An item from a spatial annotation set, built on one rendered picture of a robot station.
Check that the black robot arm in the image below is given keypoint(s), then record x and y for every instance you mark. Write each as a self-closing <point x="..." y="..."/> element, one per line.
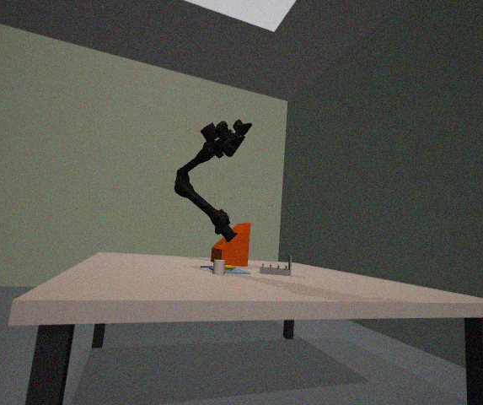
<point x="182" y="183"/>

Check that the light blue square mat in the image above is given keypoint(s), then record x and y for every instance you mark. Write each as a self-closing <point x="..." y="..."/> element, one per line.
<point x="235" y="270"/>

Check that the white cylindrical cup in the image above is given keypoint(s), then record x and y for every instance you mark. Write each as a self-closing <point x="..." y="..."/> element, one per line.
<point x="219" y="267"/>

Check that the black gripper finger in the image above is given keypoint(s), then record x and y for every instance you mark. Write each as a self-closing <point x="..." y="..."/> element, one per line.
<point x="244" y="127"/>
<point x="233" y="144"/>

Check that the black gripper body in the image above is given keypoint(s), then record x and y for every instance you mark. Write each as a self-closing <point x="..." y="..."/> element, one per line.
<point x="223" y="146"/>

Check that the grey dish rack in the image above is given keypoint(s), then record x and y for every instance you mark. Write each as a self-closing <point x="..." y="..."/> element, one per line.
<point x="278" y="271"/>

